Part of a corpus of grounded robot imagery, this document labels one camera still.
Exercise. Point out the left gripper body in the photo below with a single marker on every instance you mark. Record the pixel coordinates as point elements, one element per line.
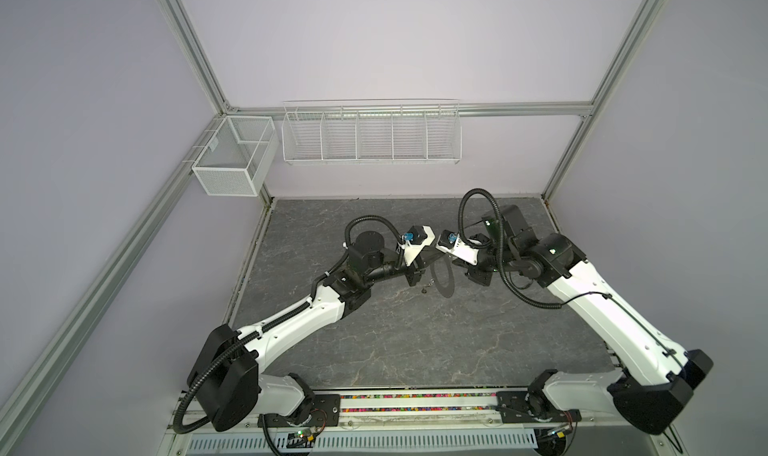
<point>411,272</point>

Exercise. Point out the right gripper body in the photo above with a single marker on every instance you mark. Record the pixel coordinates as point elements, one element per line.
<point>488,262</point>

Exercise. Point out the large toothed metal keyring disc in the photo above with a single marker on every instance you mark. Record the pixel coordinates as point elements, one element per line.
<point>442,277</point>

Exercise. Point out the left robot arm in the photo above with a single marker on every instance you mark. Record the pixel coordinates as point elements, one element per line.
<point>228,381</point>

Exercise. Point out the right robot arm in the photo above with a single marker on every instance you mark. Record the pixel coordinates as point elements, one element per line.
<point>655,377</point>

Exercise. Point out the small circuit board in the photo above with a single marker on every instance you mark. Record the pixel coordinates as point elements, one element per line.
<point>300,440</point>

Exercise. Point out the white mesh box basket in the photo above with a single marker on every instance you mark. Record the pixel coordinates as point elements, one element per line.
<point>237,157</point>

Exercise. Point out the aluminium rail with coloured beads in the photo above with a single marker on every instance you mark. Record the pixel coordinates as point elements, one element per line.
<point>414,401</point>

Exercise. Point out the white wire shelf basket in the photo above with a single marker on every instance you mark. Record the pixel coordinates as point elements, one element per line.
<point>406,131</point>

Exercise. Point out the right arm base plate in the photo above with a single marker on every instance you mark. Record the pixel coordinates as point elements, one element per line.
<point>520,406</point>

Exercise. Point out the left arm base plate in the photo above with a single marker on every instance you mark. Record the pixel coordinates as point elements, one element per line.
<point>323,410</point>

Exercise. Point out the white slotted cable duct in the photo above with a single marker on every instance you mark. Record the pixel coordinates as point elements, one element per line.
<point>371,442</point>

